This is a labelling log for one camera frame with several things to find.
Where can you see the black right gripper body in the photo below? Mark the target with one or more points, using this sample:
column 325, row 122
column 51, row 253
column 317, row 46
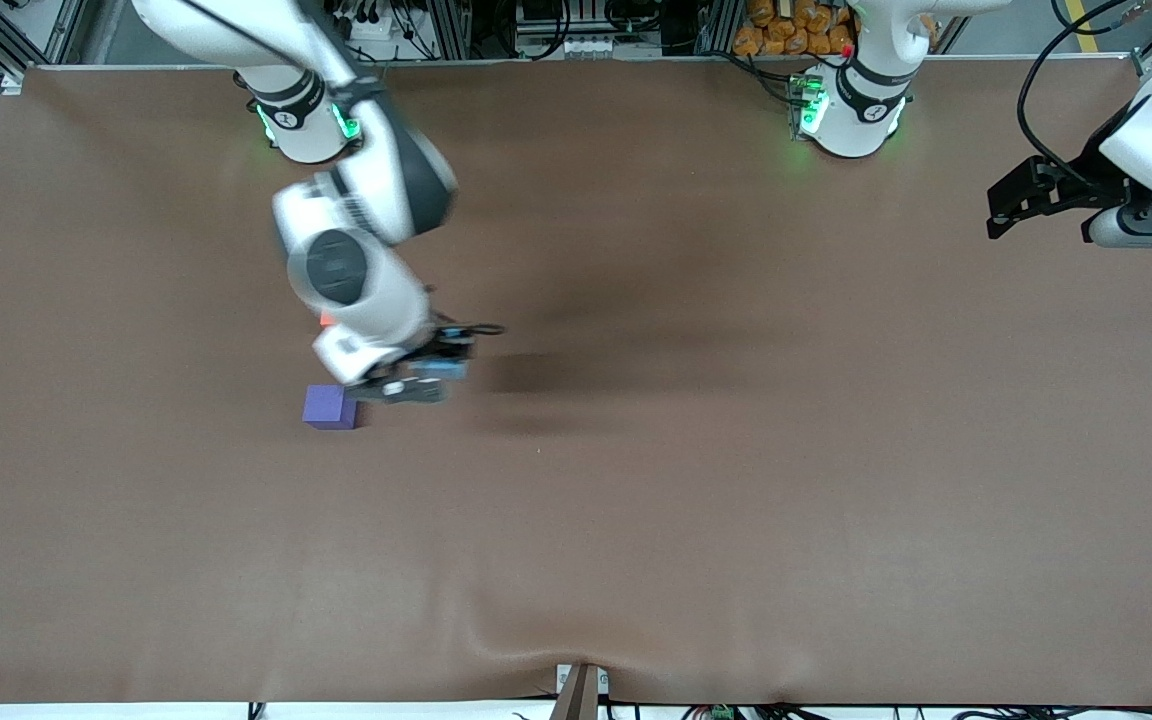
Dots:
column 433, row 349

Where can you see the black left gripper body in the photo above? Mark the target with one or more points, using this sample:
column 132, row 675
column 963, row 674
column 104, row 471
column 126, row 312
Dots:
column 1082, row 187

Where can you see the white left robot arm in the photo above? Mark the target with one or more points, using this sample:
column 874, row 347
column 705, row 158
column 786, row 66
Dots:
column 851, row 110

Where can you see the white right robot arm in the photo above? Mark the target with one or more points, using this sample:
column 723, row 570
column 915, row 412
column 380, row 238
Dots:
column 346, row 270

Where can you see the purple foam block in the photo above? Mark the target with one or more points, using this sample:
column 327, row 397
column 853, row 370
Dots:
column 328, row 407

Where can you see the brown table mat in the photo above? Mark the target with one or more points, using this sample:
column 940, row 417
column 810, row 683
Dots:
column 636, row 520

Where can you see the bag of orange objects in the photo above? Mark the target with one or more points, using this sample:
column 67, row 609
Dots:
column 786, row 28

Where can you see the white power strip with plugs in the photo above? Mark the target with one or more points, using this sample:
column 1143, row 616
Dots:
column 371, row 28

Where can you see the small white power strip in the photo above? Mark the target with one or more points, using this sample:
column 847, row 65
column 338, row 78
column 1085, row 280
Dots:
column 586, row 47

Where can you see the green terminal connector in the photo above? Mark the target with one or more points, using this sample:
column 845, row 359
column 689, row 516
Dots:
column 722, row 713

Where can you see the brown post with white bracket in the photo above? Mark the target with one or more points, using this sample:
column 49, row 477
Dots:
column 578, row 695

